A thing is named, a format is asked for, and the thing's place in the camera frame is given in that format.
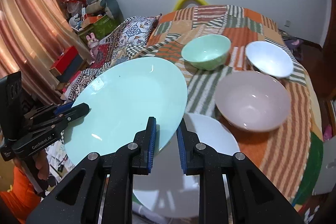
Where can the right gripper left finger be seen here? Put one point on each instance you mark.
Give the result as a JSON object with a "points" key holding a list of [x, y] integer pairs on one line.
{"points": [[100, 188]]}

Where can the mint green plate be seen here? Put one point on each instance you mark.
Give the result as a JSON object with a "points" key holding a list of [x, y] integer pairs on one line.
{"points": [[121, 100]]}

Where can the pink shoe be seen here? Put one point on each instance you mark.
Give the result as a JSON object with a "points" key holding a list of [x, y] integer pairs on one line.
{"points": [[328, 133]]}

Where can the mint green bowl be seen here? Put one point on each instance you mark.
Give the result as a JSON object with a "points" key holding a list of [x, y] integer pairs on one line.
{"points": [[207, 52]]}

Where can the patterned geometric quilt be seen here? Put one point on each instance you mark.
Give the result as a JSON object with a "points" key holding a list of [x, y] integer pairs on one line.
{"points": [[123, 44]]}

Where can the white plate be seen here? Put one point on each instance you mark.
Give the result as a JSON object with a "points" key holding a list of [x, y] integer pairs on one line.
{"points": [[172, 188]]}

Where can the wall socket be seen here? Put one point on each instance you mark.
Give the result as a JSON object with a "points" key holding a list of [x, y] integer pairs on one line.
{"points": [[287, 23]]}

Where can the grey plush toy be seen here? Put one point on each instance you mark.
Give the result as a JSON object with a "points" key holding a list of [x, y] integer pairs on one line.
{"points": [[109, 7]]}

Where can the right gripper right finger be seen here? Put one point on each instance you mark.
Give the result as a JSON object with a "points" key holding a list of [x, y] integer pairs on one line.
{"points": [[233, 188]]}

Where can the pink bowl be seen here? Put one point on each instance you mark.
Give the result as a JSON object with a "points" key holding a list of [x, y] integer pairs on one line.
{"points": [[252, 101]]}

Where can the yellow foam arch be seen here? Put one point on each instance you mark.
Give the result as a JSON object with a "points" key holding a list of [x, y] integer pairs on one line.
{"points": [[181, 4]]}

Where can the left hand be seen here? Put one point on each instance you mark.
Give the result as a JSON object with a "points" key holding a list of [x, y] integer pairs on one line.
{"points": [[41, 163]]}

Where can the dark bag on floor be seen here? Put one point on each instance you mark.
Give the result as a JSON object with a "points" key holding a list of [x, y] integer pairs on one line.
{"points": [[294, 44]]}

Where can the orange curtain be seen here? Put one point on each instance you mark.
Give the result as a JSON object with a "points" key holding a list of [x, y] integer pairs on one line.
{"points": [[34, 33]]}

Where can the green storage box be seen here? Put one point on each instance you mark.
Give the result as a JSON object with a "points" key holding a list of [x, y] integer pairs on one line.
{"points": [[101, 28]]}

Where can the red box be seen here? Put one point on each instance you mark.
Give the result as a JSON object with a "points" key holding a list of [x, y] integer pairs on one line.
{"points": [[67, 65]]}

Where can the pink rabbit toy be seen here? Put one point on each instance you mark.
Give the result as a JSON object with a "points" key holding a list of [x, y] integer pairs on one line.
{"points": [[93, 44]]}

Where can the white spotted bowl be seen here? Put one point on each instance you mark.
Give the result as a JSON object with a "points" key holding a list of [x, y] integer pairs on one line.
{"points": [[269, 59]]}

